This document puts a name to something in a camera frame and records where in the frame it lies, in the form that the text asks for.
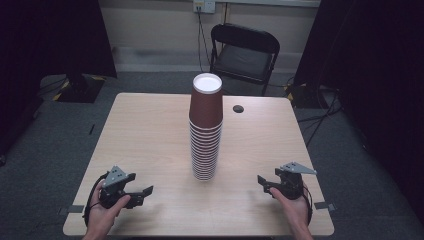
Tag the person's right hand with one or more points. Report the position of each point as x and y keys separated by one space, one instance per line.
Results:
x=293 y=210

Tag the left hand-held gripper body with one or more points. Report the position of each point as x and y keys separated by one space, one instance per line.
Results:
x=113 y=181

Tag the dark curtain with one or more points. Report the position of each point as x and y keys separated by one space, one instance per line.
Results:
x=50 y=40
x=373 y=66

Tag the person's left hand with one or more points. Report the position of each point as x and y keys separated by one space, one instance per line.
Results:
x=103 y=213

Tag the black stand base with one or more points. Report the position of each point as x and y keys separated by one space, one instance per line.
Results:
x=80 y=88
x=301 y=96

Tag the black table grommet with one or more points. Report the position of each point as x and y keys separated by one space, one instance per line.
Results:
x=238 y=109

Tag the white wall socket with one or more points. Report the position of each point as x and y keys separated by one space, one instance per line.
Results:
x=204 y=6

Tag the small black floor piece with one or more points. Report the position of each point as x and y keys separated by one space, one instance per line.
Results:
x=91 y=129

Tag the stack of brown paper cups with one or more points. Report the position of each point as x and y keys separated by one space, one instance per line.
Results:
x=205 y=110

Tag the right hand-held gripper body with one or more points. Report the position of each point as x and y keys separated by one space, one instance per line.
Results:
x=290 y=183

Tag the black folding chair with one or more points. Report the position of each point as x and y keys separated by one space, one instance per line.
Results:
x=245 y=56

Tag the grey tape strip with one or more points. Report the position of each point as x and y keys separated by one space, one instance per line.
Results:
x=323 y=205
x=74 y=209

